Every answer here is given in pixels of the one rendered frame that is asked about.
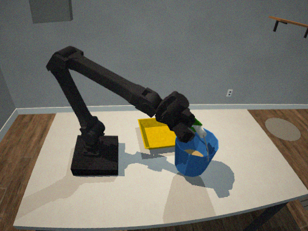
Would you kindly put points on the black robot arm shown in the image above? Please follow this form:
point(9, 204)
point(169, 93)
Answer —
point(144, 99)

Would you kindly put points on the yellow paint tray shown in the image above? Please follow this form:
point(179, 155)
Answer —
point(156, 134)

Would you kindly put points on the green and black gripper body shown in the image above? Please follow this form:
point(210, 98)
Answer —
point(190, 115)

